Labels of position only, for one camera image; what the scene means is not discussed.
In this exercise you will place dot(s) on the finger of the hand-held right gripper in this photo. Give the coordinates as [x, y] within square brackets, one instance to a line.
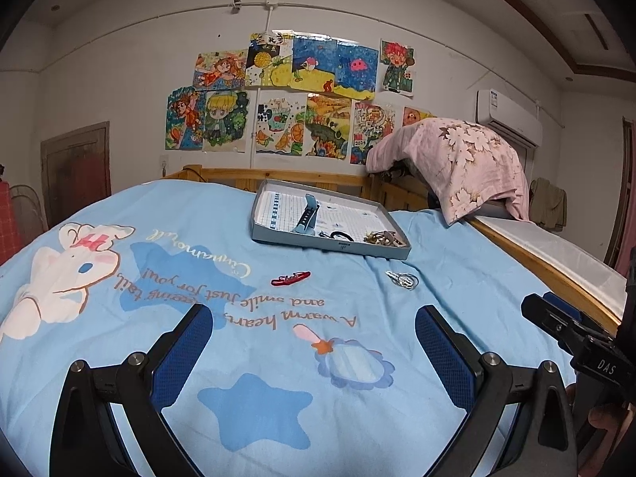
[539, 310]
[556, 299]

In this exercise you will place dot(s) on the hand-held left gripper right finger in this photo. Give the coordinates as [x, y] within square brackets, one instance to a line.
[447, 357]

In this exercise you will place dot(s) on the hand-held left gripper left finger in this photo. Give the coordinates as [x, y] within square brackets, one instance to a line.
[184, 353]

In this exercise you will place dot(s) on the silver looped metal ornament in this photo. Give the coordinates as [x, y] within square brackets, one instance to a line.
[397, 278]

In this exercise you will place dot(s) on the red hair clip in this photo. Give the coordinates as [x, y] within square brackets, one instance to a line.
[290, 278]

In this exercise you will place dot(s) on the grey shallow tray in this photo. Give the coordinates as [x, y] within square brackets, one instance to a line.
[348, 250]

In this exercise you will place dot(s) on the person's right hand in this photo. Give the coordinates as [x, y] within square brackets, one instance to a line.
[606, 422]

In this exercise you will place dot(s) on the blue printed bedsheet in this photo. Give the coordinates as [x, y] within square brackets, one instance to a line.
[278, 357]

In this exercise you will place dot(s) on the olive green hanging garment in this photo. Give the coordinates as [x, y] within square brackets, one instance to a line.
[546, 203]

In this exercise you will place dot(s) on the pink floral cloth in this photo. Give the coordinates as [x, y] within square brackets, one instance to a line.
[457, 159]

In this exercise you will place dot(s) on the white air conditioner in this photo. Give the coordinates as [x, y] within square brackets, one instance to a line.
[507, 117]

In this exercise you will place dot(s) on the brown wooden door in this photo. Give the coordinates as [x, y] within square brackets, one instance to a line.
[74, 174]

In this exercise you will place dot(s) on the red plaid cloth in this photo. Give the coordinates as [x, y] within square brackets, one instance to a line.
[10, 223]

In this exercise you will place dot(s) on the electric fan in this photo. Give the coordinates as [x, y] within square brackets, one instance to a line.
[22, 189]

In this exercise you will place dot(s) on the wooden bed frame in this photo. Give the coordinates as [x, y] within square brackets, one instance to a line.
[536, 264]

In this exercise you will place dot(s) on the group of colourful wall drawings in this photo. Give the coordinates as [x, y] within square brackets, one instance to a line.
[318, 64]

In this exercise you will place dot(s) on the white wall conduit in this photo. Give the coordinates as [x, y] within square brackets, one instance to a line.
[271, 2]

